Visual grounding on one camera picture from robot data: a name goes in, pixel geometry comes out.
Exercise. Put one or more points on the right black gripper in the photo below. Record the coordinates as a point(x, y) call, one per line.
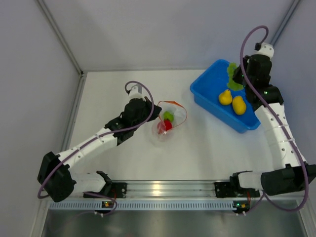
point(236, 77)

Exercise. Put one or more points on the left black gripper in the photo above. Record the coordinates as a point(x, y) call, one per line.
point(156, 112)

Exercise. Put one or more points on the green fake lettuce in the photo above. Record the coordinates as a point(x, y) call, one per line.
point(232, 85)

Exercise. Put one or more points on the yellow fake pepper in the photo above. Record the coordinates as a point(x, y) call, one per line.
point(225, 98)

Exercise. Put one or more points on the clear zip top bag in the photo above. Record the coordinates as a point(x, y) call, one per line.
point(160, 138)

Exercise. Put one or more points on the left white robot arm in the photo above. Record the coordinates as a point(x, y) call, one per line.
point(56, 174)

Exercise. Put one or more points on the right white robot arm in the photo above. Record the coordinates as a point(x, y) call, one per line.
point(291, 172)

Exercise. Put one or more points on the green fake lime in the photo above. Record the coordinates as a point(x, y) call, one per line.
point(167, 115)

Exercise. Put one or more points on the red fake apple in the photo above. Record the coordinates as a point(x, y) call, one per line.
point(166, 125)

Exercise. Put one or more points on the blue plastic bin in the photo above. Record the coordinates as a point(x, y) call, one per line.
point(211, 92)

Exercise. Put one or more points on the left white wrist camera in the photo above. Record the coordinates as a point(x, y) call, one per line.
point(135, 92)

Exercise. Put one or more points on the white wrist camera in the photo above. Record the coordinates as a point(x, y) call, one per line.
point(135, 92)
point(264, 49)

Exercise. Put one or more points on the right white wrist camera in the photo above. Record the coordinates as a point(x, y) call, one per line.
point(264, 49)

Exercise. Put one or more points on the aluminium mounting rail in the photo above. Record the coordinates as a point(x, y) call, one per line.
point(179, 189)

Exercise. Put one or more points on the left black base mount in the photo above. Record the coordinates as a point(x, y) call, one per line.
point(111, 190)

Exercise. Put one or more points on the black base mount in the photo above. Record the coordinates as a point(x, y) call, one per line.
point(111, 190)
point(224, 190)

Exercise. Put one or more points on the slotted cable duct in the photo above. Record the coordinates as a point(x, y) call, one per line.
point(99, 205)

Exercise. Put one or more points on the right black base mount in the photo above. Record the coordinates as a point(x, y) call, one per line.
point(224, 190)

